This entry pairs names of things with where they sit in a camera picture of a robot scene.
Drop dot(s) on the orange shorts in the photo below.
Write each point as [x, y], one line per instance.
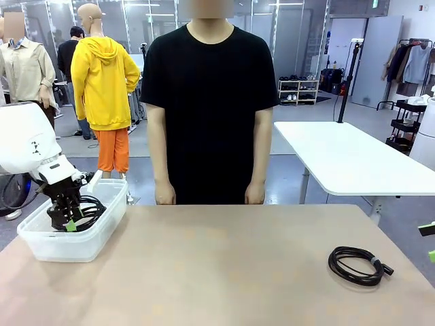
[112, 149]

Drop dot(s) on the light blue hanging shirt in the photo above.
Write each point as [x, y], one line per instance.
[417, 66]

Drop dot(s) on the black camera pole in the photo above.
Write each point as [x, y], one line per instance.
[346, 88]

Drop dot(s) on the person's right forearm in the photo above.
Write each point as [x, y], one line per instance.
[162, 159]

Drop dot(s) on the dark hanging jacket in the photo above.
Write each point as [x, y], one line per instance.
[399, 64]

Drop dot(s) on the person in black T-shirt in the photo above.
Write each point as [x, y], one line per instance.
[210, 119]

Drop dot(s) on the beige hanging coat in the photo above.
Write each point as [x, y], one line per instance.
[390, 64]

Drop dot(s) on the mannequin wearing beige shirt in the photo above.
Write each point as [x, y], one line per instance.
[45, 95]

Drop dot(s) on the person's left hand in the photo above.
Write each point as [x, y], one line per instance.
[255, 194]

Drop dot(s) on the black garment rack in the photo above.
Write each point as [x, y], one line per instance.
[408, 41]

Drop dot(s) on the person's left forearm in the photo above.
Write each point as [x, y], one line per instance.
[260, 159]

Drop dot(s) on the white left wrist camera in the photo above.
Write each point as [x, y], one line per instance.
[95, 180]

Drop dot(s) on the white cylindrical appliance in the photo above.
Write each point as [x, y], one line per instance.
[426, 136]

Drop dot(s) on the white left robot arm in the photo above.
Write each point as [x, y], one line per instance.
[23, 142]

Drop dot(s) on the white shoe rack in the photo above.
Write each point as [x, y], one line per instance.
[298, 91]

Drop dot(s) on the black bags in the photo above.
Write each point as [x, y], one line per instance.
[329, 81]

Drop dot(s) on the brown shorts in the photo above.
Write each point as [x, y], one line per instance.
[51, 115]

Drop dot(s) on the clear plastic storage container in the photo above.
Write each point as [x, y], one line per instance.
[68, 251]

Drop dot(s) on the mannequin wearing yellow hoodie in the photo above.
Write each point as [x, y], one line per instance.
[90, 17]

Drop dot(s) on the white side table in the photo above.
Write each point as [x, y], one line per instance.
[340, 153]

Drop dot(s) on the person's right hand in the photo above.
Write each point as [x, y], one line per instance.
[166, 194]

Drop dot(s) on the background person in black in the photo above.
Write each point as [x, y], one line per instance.
[66, 57]

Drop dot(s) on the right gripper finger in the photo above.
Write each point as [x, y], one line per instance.
[432, 256]
[428, 228]

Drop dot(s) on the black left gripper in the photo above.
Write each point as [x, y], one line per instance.
[64, 203]

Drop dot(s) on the black utility cart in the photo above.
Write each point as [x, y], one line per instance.
[406, 125]

